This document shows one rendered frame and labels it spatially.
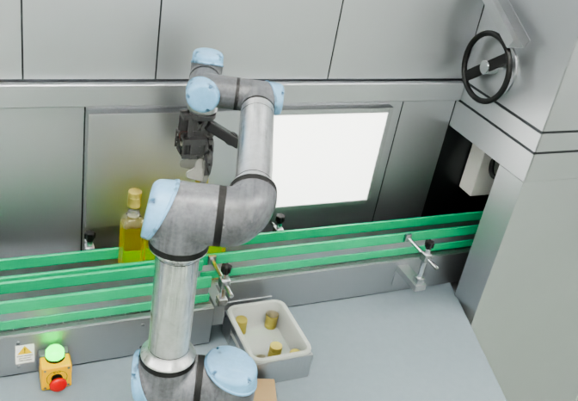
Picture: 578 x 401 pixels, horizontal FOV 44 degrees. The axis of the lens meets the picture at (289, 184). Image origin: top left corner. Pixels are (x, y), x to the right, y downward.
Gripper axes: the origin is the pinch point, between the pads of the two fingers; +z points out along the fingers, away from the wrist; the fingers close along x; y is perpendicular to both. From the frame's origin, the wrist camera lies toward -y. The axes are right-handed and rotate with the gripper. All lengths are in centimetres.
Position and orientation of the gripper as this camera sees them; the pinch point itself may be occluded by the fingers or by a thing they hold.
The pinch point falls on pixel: (201, 180)
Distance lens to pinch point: 187.8
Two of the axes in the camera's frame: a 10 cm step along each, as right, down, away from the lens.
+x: 3.9, 5.0, -7.7
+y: -9.1, 0.6, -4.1
